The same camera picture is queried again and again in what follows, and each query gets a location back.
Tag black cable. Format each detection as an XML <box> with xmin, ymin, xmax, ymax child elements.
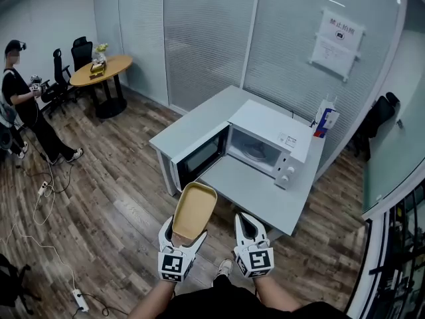
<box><xmin>71</xmin><ymin>292</ymin><xmax>129</xmax><ymax>318</ymax></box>

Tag black office chair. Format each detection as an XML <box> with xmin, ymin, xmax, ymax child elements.
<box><xmin>70</xmin><ymin>36</ymin><xmax>94</xmax><ymax>73</ymax></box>
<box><xmin>40</xmin><ymin>48</ymin><xmax>79</xmax><ymax>120</ymax></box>
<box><xmin>351</xmin><ymin>91</ymin><xmax>402</xmax><ymax>161</ymax></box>

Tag white paper notice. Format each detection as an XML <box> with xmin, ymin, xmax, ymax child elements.
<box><xmin>307</xmin><ymin>7</ymin><xmax>367</xmax><ymax>83</ymax></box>

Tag white microwave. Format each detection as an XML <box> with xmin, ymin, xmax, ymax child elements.
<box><xmin>169</xmin><ymin>98</ymin><xmax>313</xmax><ymax>193</ymax></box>

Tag vase with pale flowers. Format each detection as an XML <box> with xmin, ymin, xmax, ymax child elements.
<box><xmin>93</xmin><ymin>43</ymin><xmax>110</xmax><ymax>63</ymax></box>

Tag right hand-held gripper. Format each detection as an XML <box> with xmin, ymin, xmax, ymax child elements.
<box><xmin>233</xmin><ymin>212</ymin><xmax>275</xmax><ymax>279</ymax></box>

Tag round wooden table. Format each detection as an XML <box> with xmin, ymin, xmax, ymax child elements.
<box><xmin>69</xmin><ymin>54</ymin><xmax>134</xmax><ymax>120</ymax></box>

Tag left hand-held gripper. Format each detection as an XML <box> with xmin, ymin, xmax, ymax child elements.
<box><xmin>157</xmin><ymin>215</ymin><xmax>209</xmax><ymax>283</ymax></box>

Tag person's black shorts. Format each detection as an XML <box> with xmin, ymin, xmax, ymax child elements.
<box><xmin>161</xmin><ymin>273</ymin><xmax>351</xmax><ymax>319</ymax></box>

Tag wooden tissue box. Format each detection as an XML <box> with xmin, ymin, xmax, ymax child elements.
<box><xmin>89</xmin><ymin>60</ymin><xmax>108</xmax><ymax>80</ymax></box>

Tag person's left forearm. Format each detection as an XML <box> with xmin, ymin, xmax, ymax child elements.
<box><xmin>127</xmin><ymin>279</ymin><xmax>177</xmax><ymax>319</ymax></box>

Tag white carton with blue label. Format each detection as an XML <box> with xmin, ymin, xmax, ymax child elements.
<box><xmin>313</xmin><ymin>93</ymin><xmax>341</xmax><ymax>140</ymax></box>

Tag black chair base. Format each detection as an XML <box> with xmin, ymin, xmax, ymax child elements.
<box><xmin>0</xmin><ymin>253</ymin><xmax>43</xmax><ymax>316</ymax></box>

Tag grey angled desk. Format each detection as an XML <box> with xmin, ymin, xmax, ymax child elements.
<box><xmin>148</xmin><ymin>84</ymin><xmax>329</xmax><ymax>237</ymax></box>

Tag tan food container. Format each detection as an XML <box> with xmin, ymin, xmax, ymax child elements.
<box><xmin>172</xmin><ymin>181</ymin><xmax>218</xmax><ymax>245</ymax></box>

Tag person's white shoe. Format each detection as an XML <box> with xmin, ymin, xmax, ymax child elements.
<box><xmin>216</xmin><ymin>258</ymin><xmax>234</xmax><ymax>278</ymax></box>

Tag black metal door frame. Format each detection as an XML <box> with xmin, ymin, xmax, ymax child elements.
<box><xmin>344</xmin><ymin>179</ymin><xmax>425</xmax><ymax>319</ymax></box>

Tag person's right forearm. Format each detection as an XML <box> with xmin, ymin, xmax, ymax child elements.
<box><xmin>253</xmin><ymin>275</ymin><xmax>302</xmax><ymax>314</ymax></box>

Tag white power cable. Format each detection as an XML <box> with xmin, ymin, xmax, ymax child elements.
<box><xmin>0</xmin><ymin>164</ymin><xmax>78</xmax><ymax>290</ymax></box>

